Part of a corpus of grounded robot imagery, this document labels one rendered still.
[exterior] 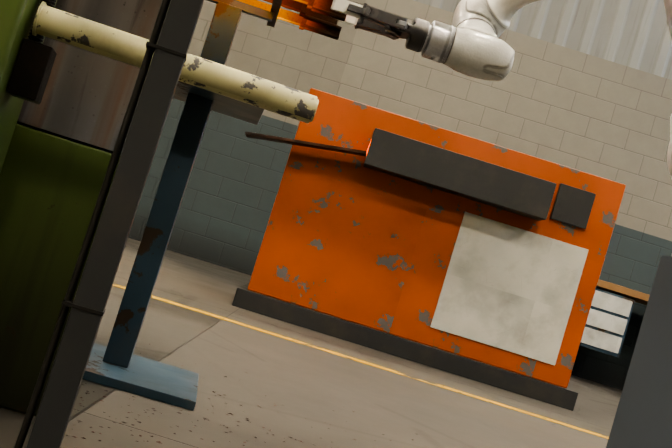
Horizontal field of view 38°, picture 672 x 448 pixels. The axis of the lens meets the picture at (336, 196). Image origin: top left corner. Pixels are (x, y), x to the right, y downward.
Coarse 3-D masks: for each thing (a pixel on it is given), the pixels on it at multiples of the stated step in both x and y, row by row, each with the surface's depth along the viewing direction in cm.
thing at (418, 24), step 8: (408, 24) 223; (416, 24) 224; (424, 24) 224; (400, 32) 225; (408, 32) 223; (416, 32) 223; (424, 32) 224; (408, 40) 225; (416, 40) 224; (424, 40) 224; (408, 48) 227; (416, 48) 225
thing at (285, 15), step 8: (240, 0) 246; (248, 0) 246; (256, 0) 246; (264, 8) 247; (280, 8) 247; (280, 16) 247; (288, 16) 247; (296, 16) 247; (296, 24) 250; (304, 24) 247; (312, 24) 249; (320, 24) 249; (320, 32) 249; (328, 32) 248; (336, 32) 250
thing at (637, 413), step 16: (656, 272) 188; (656, 288) 187; (656, 304) 186; (656, 320) 184; (640, 336) 187; (656, 336) 183; (640, 352) 186; (656, 352) 182; (640, 368) 184; (656, 368) 180; (624, 384) 187; (640, 384) 183; (656, 384) 179; (624, 400) 186; (640, 400) 182; (656, 400) 178; (624, 416) 184; (640, 416) 180; (656, 416) 176; (624, 432) 183; (640, 432) 179; (656, 432) 175
